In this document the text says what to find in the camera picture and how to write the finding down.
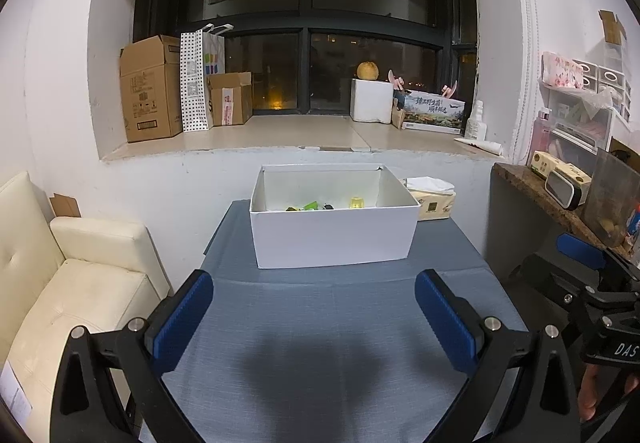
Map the clear plastic drawer unit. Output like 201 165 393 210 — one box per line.
530 58 633 169

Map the pink bottle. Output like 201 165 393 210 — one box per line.
530 106 553 166

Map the small brown cardboard box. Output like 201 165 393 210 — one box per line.
206 72 253 127

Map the person's right hand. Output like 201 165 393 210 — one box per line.
577 363 640 424

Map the white paper label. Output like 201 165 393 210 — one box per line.
0 359 32 421

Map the flat cardboard sheet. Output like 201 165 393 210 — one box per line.
48 193 81 219

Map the cardboard piece on wall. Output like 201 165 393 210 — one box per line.
598 10 628 45

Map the white foam box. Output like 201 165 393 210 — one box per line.
350 78 395 124

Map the pink floral pack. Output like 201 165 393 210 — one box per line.
541 51 586 89

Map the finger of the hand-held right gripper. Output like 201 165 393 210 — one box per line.
520 253 617 340
556 231 640 296

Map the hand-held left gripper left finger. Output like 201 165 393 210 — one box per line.
50 269 215 443

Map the large brown cardboard box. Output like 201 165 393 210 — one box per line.
120 35 183 144

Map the grey blue tablecloth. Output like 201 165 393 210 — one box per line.
137 200 531 443

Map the dotted white paper bag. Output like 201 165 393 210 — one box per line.
180 24 234 133

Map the cream leather sofa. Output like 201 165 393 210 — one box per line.
0 172 173 424

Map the clear glass tank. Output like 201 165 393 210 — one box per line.
582 148 640 249

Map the yellow spotted pack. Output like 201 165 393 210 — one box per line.
555 162 593 187

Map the white cardboard box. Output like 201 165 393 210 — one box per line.
249 164 421 270

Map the rolled white paper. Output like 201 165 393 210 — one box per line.
453 137 503 156

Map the yellow tissue pack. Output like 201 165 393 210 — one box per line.
402 176 457 222

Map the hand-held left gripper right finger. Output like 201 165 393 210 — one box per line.
415 269 583 443

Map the yellow green label pack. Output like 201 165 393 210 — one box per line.
531 150 557 179

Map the brown stone counter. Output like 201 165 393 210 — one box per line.
492 162 640 264

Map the white spray bottle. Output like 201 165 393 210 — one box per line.
466 100 488 141

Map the landscape printed carton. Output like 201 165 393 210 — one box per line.
397 90 467 134

